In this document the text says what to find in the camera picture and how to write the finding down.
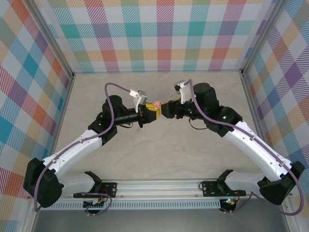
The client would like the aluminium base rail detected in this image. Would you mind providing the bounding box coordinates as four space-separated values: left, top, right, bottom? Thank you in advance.
61 178 293 200

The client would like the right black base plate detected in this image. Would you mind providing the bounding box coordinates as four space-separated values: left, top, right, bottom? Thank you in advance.
202 180 247 197

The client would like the controller circuit board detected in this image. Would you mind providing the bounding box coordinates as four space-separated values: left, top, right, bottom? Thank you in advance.
222 197 239 206
83 197 108 210

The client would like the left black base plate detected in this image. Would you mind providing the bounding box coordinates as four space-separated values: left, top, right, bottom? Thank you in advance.
98 182 118 198

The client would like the aluminium side rail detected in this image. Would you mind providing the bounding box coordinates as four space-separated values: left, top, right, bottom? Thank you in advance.
240 70 275 170
47 73 76 165

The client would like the left controller circuit board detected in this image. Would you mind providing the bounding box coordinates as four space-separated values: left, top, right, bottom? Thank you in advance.
83 197 108 210

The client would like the right controller circuit board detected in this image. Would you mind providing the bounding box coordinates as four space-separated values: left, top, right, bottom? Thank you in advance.
222 197 239 206

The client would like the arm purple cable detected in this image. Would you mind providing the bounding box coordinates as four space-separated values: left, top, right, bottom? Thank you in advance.
33 83 132 217
188 79 304 216

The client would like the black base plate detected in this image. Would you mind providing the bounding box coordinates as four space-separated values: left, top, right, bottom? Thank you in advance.
202 180 247 197
98 182 118 198

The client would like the right aluminium frame post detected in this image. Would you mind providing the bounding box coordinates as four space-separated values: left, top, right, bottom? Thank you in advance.
240 0 287 75

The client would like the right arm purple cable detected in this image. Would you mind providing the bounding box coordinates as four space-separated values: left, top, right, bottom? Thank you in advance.
188 79 304 216

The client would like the grey metal panel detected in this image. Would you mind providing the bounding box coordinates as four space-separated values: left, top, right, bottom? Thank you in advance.
31 209 290 232

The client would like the right gripper thin black wire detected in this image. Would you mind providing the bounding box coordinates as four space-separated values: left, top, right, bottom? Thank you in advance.
189 117 206 131

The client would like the right aluminium side rail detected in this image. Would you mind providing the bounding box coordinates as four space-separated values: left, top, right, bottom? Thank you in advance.
240 70 275 170

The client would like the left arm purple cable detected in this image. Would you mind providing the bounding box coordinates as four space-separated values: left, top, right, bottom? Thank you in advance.
33 83 132 217

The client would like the slotted grey cable duct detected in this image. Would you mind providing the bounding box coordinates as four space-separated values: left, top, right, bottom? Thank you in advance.
52 202 222 210

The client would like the aluminium frame post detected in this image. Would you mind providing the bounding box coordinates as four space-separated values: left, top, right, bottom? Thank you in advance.
240 0 287 75
28 0 76 80

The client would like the left aluminium frame post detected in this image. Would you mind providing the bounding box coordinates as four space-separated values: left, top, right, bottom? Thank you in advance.
28 0 76 80

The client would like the left aluminium side rail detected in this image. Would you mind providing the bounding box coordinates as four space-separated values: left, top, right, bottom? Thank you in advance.
47 73 76 165

